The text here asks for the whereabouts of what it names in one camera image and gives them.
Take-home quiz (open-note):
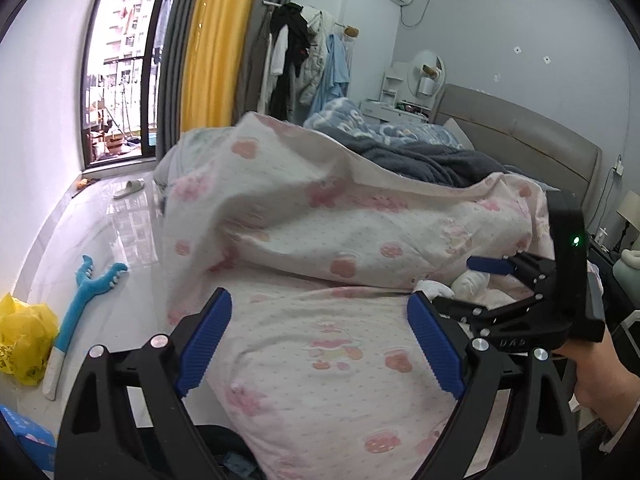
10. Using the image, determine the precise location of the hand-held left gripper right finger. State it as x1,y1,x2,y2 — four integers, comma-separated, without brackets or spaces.
406,290,583,480

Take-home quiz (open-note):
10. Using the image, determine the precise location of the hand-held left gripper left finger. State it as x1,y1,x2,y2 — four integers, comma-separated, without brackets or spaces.
54,287,233,480

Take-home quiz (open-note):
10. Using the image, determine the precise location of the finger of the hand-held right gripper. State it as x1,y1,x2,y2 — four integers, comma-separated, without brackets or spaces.
432,287,553,323
466,251,557,288

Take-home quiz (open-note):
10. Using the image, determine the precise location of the person's right forearm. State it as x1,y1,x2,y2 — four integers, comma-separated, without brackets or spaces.
575,397,640,480

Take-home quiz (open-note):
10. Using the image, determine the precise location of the person's right hand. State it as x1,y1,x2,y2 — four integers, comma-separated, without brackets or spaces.
562,329,637,418

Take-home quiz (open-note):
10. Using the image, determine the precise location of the white rolled sock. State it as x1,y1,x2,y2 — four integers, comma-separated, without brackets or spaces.
452,271,494,299

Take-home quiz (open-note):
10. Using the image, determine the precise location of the pale blue rolled sock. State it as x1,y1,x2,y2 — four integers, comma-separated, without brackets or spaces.
412,280,456,302

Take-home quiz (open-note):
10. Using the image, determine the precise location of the pale green cushion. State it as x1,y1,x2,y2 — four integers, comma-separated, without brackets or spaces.
612,249,640,292

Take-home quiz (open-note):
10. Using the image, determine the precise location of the white edged dark panel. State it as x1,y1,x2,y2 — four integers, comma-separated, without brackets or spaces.
611,309,640,353

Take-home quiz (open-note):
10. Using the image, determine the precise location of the table lamp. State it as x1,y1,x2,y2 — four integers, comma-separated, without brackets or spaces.
616,195,640,252

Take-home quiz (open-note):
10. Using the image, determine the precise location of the dark grey blanket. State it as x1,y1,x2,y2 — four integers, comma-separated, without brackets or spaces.
345,135,512,189

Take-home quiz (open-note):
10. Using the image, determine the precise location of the beige bed headboard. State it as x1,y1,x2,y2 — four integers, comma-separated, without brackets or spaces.
432,84,603,207

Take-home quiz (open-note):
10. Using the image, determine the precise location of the white pillow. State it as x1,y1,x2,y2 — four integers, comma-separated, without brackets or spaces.
442,117,476,151

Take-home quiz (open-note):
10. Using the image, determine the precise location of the pink printed blanket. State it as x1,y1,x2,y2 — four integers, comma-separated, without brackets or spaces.
152,110,571,480

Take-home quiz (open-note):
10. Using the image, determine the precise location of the beige slipper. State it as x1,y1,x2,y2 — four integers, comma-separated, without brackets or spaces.
112,179,146,200

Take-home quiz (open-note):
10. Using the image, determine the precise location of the yellow plastic bag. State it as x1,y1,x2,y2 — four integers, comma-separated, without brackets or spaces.
0,293,60,387

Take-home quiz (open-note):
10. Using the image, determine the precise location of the white dresser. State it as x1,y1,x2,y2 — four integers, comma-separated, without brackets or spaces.
360,62,432,124

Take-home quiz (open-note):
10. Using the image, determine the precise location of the blue cardboard box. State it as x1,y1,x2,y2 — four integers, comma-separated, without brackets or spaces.
0,405,57,472

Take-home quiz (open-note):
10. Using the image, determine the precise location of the blue printed blanket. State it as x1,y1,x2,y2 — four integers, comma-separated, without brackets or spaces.
304,97,469,151

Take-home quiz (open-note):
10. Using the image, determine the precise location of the round white vanity mirror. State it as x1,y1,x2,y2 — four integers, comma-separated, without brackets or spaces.
406,50,445,107

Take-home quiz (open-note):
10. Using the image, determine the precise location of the light blue hanging shirt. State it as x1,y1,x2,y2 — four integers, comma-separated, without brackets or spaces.
310,35,352,117

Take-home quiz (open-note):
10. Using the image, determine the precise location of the white hanging vest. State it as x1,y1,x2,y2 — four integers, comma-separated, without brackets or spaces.
295,7,332,107

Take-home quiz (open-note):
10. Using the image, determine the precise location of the clothes rack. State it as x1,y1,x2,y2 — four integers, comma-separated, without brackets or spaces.
262,0,361,39

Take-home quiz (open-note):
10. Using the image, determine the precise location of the grey curtain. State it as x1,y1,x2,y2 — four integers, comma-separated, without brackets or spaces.
234,0,313,122
152,0,211,162

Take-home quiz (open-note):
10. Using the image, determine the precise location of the balcony glass door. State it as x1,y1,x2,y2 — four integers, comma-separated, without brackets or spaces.
82,0,184,171

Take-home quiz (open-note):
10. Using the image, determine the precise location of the white hanging shirt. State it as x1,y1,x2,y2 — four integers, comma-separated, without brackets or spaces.
265,25,291,79

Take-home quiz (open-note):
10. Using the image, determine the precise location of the yellow curtain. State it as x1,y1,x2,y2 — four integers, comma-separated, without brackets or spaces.
179,0,264,134

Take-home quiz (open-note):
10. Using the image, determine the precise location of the black hanging garment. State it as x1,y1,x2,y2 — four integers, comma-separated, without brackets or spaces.
267,2,314,121

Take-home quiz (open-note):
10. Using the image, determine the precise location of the blue long-handled toy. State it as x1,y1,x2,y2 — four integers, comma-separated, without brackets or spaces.
42,255,129,401

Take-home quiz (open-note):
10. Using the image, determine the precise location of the air conditioner cable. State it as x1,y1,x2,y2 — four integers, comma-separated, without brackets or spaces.
400,0,442,29

